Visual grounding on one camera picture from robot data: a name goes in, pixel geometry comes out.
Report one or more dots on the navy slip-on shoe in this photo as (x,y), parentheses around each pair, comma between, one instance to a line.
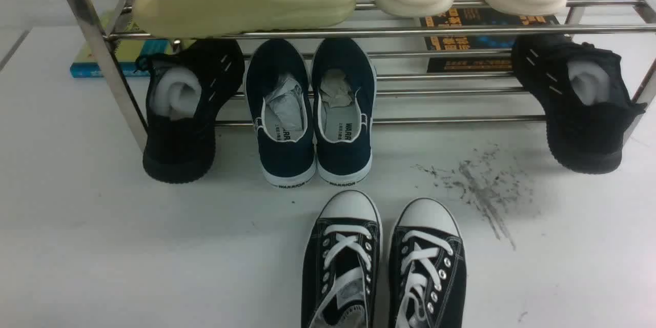
(344,83)
(276,88)

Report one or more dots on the silver metal shoe rack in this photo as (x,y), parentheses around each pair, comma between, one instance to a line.
(102,40)

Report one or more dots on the black canvas sneaker left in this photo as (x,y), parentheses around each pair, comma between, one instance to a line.
(341,263)

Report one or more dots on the black canvas sneaker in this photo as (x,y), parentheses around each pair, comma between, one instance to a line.
(426,265)
(341,263)

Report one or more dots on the black knit sneaker left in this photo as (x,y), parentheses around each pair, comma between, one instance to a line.
(185,93)

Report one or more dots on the black knit sneaker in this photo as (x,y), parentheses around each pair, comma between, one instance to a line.
(585,100)
(185,93)

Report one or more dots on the black canvas sneaker right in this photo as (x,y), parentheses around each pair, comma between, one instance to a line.
(426,265)

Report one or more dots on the black orange book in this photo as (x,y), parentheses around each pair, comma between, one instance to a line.
(471,41)

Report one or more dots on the blue green book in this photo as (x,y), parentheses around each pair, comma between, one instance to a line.
(126,52)

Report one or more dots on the black knit sneaker right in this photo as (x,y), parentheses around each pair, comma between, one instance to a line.
(585,100)

